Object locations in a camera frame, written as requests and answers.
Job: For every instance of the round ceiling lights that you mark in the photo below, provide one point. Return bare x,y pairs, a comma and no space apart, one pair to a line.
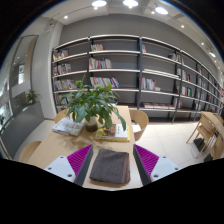
130,3

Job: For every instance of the light wooden round-back chair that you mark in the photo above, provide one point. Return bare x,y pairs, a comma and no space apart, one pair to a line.
140,118
28,151
60,116

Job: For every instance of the yellow-edged book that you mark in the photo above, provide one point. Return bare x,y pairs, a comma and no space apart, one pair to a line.
115,133

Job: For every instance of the grey shelf unit with books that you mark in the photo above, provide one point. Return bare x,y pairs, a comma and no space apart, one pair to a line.
113,63

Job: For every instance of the small green background plant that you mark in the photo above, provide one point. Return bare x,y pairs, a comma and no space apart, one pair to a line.
2,120
32,96

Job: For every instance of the white and blue book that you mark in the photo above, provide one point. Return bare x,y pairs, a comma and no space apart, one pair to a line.
68,126

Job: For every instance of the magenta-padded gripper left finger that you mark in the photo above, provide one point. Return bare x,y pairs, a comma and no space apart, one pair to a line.
60,168

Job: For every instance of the green potted plant, white pot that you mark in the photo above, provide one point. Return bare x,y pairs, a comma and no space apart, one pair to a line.
90,105

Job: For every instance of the zigzag striped grey-backed towel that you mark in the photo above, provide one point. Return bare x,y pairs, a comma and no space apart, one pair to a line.
110,166

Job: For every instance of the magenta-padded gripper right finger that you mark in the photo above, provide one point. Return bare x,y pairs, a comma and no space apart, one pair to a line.
163,168

